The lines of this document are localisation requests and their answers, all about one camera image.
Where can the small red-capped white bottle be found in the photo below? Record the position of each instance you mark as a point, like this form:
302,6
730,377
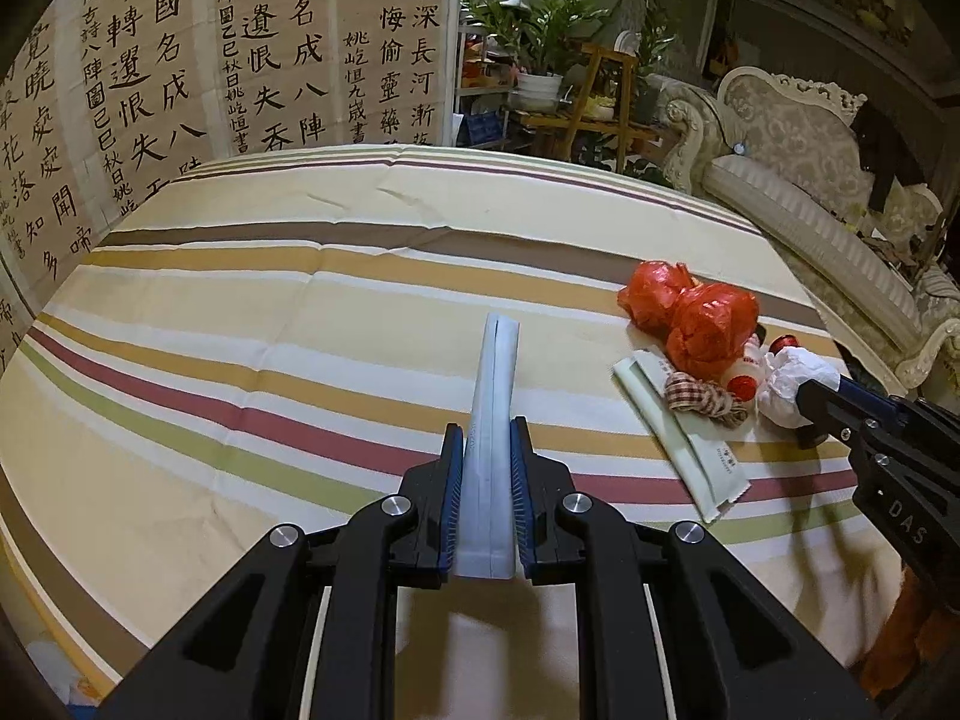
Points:
742,379
784,342

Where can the orange-red plastic bag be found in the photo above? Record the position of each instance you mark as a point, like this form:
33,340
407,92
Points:
712,330
656,296

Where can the striped tablecloth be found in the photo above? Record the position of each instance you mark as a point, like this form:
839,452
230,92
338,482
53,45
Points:
300,330

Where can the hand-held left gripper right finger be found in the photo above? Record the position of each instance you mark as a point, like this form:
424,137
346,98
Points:
521,495

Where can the blue crate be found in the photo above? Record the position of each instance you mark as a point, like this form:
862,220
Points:
476,126

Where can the leafy plant in white pot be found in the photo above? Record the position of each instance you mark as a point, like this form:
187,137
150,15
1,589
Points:
538,86

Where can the pale green packet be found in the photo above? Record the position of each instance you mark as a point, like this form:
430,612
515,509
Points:
690,457

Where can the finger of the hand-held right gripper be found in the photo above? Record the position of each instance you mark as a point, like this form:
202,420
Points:
817,412
856,388

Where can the long white-blue carton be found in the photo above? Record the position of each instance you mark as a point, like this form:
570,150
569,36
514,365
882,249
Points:
491,390

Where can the wooden plant stand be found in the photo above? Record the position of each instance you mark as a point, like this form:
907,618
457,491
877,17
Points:
600,75

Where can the white paper ball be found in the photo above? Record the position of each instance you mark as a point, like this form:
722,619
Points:
791,375

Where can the chandelier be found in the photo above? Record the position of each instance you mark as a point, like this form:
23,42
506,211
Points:
870,4

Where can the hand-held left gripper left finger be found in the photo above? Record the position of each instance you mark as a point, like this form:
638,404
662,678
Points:
451,495

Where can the tall plant in dark pot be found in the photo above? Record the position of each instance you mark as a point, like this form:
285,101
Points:
652,37

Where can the white metal rack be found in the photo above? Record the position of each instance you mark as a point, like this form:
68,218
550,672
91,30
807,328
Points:
469,75

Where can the checked fabric scrap with twine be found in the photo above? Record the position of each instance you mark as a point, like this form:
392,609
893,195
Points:
701,396

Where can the small blue object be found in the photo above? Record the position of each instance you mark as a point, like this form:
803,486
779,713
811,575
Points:
739,150

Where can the person's right forearm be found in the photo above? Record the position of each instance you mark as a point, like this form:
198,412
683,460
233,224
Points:
911,615

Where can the black jacket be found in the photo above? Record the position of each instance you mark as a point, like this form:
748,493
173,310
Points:
885,150

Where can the yellow-green planter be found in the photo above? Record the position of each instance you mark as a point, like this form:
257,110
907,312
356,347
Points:
600,106

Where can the white ornate sofa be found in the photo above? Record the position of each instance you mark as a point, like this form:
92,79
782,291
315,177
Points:
810,217

